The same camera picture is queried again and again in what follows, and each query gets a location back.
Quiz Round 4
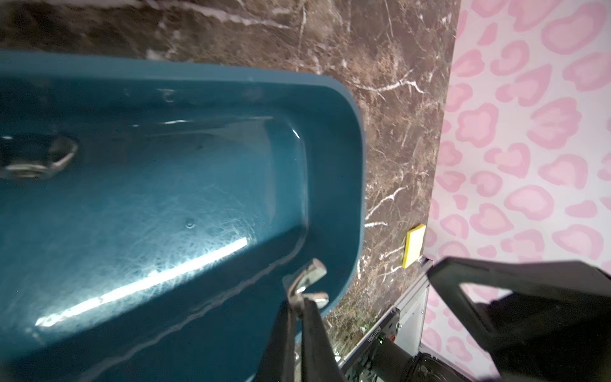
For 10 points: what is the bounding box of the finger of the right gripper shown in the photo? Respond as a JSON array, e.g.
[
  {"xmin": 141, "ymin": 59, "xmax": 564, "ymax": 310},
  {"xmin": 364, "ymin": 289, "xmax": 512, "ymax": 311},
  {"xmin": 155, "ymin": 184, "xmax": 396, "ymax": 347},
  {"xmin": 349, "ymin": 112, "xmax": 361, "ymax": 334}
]
[{"xmin": 426, "ymin": 257, "xmax": 610, "ymax": 381}]

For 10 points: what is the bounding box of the yellow sticky note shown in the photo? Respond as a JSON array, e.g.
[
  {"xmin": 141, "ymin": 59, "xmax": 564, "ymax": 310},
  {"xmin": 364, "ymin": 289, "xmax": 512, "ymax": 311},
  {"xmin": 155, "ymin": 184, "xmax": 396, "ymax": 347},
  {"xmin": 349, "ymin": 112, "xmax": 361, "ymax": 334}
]
[{"xmin": 402, "ymin": 224, "xmax": 426, "ymax": 268}]

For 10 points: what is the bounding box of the teal plastic storage box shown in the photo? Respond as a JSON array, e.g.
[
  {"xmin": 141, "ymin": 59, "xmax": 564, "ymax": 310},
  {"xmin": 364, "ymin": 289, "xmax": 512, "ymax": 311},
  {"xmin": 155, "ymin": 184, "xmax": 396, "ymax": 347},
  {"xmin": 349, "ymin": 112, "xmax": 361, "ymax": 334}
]
[{"xmin": 1, "ymin": 51, "xmax": 365, "ymax": 381}]

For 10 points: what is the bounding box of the pile of wing nuts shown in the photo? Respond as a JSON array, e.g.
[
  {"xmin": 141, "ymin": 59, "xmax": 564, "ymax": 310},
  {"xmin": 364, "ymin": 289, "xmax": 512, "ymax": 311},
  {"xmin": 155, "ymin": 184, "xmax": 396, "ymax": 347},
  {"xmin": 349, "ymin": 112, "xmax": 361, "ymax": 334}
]
[{"xmin": 1, "ymin": 134, "xmax": 79, "ymax": 180}]

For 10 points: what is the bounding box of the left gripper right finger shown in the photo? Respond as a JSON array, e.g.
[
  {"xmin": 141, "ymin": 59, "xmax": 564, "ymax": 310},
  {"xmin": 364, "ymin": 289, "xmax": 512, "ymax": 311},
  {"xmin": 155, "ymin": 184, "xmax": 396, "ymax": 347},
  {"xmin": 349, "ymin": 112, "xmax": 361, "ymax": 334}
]
[{"xmin": 301, "ymin": 299, "xmax": 346, "ymax": 382}]

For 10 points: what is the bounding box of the wing nut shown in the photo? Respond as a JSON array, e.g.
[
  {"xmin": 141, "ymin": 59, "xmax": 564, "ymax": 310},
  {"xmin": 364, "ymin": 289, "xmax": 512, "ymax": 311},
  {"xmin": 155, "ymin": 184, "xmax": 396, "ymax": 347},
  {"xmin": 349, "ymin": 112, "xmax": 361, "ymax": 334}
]
[{"xmin": 283, "ymin": 258, "xmax": 329, "ymax": 315}]

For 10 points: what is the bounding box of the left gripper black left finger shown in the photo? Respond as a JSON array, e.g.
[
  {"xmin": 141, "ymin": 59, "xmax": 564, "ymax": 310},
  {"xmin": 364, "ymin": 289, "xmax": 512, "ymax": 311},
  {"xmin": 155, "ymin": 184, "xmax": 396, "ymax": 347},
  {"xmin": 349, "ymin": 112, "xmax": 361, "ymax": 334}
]
[{"xmin": 254, "ymin": 301, "xmax": 297, "ymax": 382}]

